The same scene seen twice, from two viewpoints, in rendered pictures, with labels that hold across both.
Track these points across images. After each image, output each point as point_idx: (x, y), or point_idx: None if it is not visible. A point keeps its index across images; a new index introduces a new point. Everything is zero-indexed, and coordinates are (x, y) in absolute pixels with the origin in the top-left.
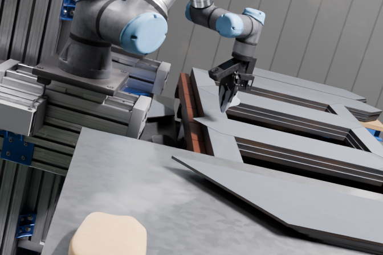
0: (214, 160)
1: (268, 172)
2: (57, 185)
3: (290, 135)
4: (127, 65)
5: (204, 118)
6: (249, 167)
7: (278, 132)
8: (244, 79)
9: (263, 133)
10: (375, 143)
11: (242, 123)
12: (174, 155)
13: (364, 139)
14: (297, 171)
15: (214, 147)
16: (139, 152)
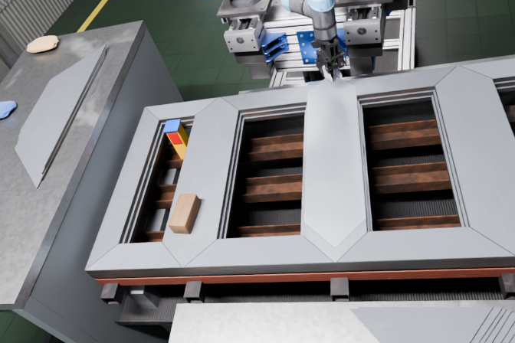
0: (119, 60)
1: (111, 78)
2: (310, 72)
3: (354, 144)
4: (347, 9)
5: (340, 80)
6: (115, 71)
7: (353, 134)
8: (321, 59)
9: (336, 121)
10: (422, 249)
11: (354, 106)
12: (121, 47)
13: (425, 235)
14: None
15: (267, 91)
16: (121, 38)
